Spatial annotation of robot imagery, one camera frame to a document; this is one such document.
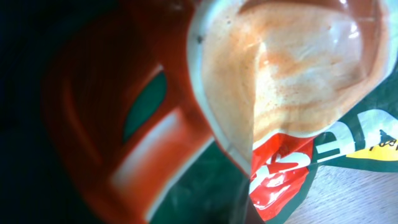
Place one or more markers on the green Nescafe coffee bag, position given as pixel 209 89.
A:
pixel 218 111

